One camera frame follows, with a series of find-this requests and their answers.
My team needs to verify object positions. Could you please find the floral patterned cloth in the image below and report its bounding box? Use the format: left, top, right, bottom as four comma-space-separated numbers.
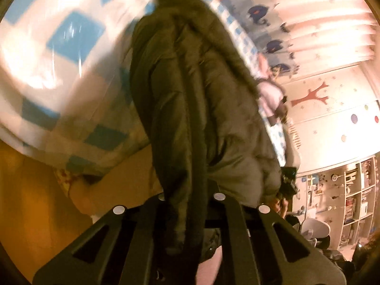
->
55, 168, 76, 198

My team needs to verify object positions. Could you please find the whale print curtain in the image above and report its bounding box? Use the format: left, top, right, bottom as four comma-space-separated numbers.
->
190, 0, 380, 79

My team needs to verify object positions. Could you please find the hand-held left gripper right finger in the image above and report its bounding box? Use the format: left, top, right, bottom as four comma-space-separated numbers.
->
204, 183, 347, 285

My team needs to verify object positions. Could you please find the white chair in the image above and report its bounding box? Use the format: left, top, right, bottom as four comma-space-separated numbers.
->
299, 218, 332, 245

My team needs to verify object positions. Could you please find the white shelf unit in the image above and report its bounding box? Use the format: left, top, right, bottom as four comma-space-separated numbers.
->
297, 154, 380, 247

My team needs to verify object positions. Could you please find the pink jacket with brown trim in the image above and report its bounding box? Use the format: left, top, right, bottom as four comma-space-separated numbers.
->
256, 64, 289, 123

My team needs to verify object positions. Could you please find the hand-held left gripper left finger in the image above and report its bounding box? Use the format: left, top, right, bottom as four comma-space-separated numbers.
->
33, 195, 179, 285

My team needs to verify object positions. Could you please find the blue white checkered bed cover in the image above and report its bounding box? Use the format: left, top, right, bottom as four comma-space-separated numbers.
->
0, 0, 293, 181

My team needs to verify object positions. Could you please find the black puffer jacket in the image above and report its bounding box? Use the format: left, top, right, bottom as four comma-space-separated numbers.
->
129, 0, 296, 285

